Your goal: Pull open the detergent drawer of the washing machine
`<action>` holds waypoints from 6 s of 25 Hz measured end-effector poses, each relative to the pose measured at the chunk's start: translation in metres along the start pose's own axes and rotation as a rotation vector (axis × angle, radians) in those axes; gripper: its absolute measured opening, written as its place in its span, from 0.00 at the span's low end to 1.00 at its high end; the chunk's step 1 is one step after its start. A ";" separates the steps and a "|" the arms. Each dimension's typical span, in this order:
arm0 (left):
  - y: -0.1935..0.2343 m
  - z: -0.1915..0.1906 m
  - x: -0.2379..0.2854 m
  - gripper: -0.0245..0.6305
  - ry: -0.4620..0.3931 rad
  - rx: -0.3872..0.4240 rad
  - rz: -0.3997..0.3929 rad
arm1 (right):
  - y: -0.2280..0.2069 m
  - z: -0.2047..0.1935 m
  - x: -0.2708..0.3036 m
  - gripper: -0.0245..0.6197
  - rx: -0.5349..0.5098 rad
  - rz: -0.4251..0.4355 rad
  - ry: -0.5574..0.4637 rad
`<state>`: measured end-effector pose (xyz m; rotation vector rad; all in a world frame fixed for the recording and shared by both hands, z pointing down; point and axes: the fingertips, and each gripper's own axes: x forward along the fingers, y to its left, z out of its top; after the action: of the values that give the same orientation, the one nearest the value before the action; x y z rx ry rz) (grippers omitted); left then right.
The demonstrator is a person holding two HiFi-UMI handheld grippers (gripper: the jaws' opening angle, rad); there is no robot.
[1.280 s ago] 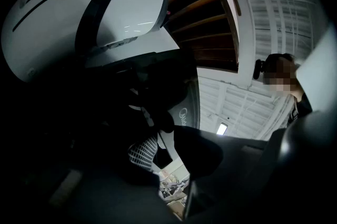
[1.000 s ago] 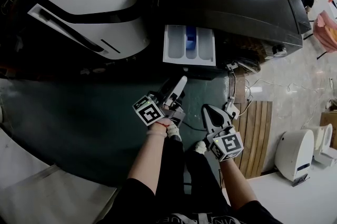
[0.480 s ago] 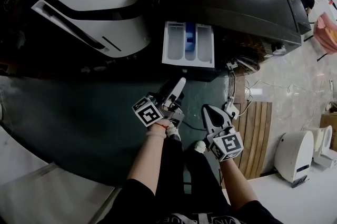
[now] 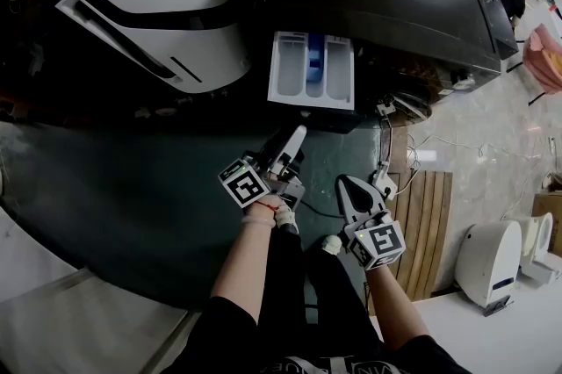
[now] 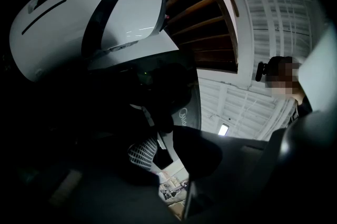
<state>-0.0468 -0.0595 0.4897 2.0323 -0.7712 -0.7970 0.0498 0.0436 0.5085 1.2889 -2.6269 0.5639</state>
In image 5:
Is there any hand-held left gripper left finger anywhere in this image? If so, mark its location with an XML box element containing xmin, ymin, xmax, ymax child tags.
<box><xmin>28</xmin><ymin>128</ymin><xmax>182</xmax><ymax>224</ymax></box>

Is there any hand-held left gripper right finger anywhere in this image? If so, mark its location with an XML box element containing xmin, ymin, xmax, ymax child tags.
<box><xmin>172</xmin><ymin>127</ymin><xmax>268</xmax><ymax>221</ymax></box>

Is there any ceiling light tube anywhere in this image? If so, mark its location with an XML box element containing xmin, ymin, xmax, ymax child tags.
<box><xmin>217</xmin><ymin>124</ymin><xmax>230</xmax><ymax>137</ymax></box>

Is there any person's black t-shirt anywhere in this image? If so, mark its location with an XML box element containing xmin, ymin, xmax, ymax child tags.
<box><xmin>288</xmin><ymin>96</ymin><xmax>314</xmax><ymax>127</ymax></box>

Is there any person's head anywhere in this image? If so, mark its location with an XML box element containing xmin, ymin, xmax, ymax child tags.
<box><xmin>263</xmin><ymin>56</ymin><xmax>303</xmax><ymax>99</ymax></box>

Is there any wooden spiral staircase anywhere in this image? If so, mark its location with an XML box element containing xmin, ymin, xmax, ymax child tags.
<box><xmin>160</xmin><ymin>0</ymin><xmax>255</xmax><ymax>87</ymax></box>

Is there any white and black machine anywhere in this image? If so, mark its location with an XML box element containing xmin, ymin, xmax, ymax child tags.
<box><xmin>9</xmin><ymin>0</ymin><xmax>185</xmax><ymax>83</ymax></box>

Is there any black head-mounted camera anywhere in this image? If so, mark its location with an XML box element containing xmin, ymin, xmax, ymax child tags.
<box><xmin>255</xmin><ymin>61</ymin><xmax>270</xmax><ymax>83</ymax></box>

